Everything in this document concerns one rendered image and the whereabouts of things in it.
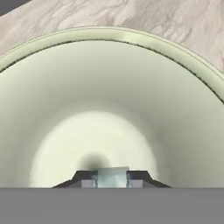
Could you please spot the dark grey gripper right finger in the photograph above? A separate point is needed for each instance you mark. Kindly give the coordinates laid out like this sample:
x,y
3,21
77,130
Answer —
x,y
139,176

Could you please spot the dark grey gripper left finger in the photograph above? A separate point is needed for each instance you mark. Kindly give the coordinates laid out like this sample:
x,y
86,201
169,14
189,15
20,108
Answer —
x,y
84,176

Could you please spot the pale blue ice cube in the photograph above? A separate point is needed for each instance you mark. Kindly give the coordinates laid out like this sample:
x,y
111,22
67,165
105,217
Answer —
x,y
112,177

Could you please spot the pale green bowl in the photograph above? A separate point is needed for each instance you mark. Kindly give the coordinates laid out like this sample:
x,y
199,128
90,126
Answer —
x,y
116,87

